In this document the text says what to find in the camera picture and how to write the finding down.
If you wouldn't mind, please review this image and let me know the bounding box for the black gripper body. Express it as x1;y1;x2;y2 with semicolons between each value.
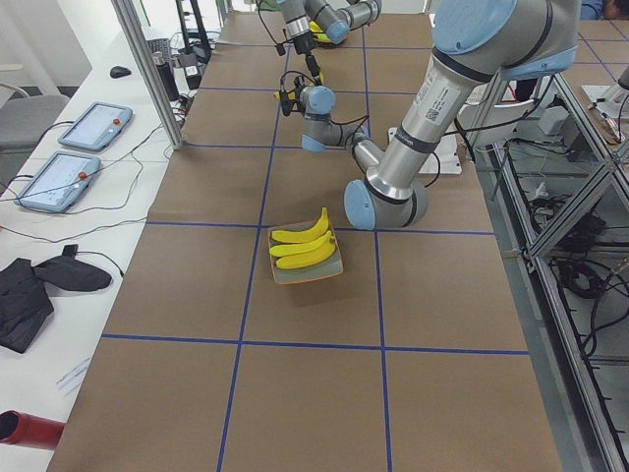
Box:
287;81;308;116
292;29;315;55

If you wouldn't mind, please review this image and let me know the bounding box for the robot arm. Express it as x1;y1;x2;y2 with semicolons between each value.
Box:
280;1;581;230
277;0;382;86

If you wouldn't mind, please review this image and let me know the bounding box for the fruit basket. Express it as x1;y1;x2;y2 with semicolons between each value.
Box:
310;21;345;48

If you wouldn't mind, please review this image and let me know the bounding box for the grey square plate orange rim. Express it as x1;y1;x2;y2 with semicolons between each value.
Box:
267;220;344;285

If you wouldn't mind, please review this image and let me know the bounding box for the black bottle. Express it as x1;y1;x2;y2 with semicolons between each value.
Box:
151;51;179;102

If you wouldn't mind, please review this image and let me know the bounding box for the black computer mouse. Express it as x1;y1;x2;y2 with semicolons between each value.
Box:
109;66;132;79

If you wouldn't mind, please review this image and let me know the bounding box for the teach pendant far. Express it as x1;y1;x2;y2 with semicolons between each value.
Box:
57;101;134;151

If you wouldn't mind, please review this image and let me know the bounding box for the teach pendant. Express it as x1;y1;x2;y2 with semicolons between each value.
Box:
57;101;134;151
14;151;101;213

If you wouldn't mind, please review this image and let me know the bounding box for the teach pendant near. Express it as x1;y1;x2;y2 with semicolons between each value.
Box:
14;151;101;213

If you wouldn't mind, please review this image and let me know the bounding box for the black cloth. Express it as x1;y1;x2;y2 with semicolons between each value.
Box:
1;244;112;354

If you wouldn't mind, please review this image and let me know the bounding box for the red cylinder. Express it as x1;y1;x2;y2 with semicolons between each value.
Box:
1;410;66;450

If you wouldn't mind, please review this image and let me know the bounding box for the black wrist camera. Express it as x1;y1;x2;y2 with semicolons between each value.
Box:
274;72;302;117

